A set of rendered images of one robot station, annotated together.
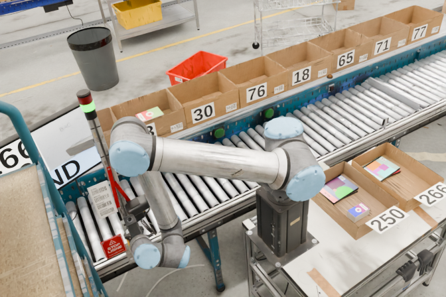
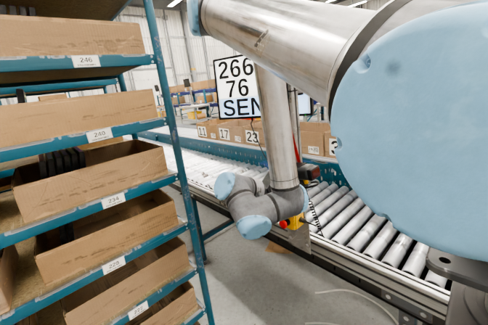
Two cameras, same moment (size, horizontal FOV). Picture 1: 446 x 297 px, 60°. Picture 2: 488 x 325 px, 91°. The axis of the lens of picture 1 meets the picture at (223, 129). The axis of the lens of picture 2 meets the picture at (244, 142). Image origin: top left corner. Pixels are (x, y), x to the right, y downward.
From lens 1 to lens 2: 130 cm
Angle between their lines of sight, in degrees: 70
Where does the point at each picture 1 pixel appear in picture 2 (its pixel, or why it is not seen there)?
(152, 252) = (226, 181)
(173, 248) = (247, 202)
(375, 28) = not seen: outside the picture
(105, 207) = not seen: hidden behind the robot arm
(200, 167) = (227, 21)
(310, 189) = (444, 167)
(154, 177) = (264, 92)
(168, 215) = (274, 166)
